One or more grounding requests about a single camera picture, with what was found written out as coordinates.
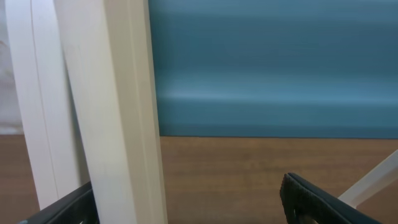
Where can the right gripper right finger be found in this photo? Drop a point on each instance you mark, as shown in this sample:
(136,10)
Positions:
(311,202)

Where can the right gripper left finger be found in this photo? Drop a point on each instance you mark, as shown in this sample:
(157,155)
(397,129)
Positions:
(71,208)

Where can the white pipette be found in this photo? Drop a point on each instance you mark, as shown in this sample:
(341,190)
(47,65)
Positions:
(118,109)

